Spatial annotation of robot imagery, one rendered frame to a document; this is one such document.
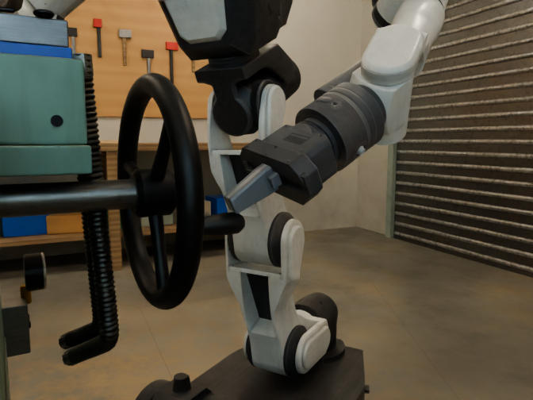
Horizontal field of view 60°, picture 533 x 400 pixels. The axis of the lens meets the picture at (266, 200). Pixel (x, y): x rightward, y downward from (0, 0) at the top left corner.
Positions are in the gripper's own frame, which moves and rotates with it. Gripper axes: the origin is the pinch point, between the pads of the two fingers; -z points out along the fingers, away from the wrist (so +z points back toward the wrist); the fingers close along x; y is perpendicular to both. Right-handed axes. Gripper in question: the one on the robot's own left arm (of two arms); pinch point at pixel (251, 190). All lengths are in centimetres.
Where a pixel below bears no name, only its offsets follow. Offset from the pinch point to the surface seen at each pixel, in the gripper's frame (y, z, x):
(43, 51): 20.2, -9.6, 13.0
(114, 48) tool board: -35, 87, 326
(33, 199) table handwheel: 7.8, -18.8, 11.5
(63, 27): 21.4, -6.4, 13.5
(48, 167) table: 11.1, -15.9, 7.9
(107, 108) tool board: -69, 58, 320
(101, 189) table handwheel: 4.9, -12.3, 11.1
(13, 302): -12.7, -30.5, 33.4
